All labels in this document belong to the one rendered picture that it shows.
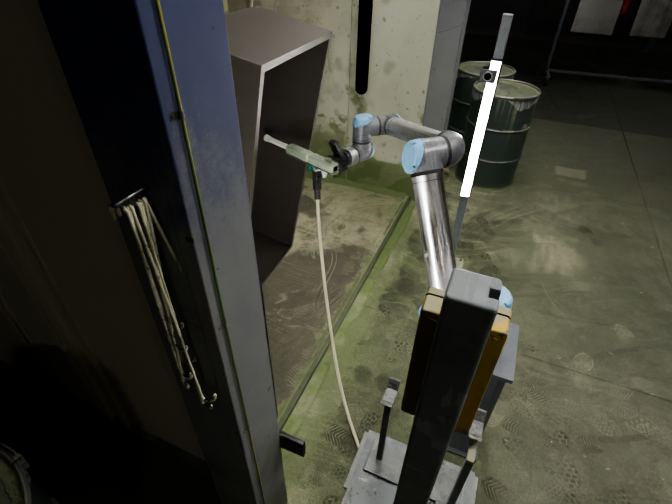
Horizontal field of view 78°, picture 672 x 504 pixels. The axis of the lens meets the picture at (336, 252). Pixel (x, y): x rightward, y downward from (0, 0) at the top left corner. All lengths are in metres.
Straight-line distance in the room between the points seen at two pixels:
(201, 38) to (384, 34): 2.87
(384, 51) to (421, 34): 0.30
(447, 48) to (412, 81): 0.34
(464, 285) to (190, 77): 0.50
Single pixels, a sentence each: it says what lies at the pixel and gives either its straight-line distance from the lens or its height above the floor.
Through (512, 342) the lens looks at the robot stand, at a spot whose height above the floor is 0.64.
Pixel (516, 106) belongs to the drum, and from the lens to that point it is 3.99.
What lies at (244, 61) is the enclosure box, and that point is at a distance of 1.42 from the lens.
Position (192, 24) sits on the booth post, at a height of 1.85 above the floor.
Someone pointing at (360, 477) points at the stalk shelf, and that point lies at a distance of 1.28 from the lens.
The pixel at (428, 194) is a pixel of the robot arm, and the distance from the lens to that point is 1.50.
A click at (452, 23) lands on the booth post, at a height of 1.46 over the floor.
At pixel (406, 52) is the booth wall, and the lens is 3.51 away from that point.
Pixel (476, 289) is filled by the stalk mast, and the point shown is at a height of 1.64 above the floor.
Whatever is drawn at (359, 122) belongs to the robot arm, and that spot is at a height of 1.26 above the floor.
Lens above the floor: 1.97
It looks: 38 degrees down
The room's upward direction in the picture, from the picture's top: 1 degrees clockwise
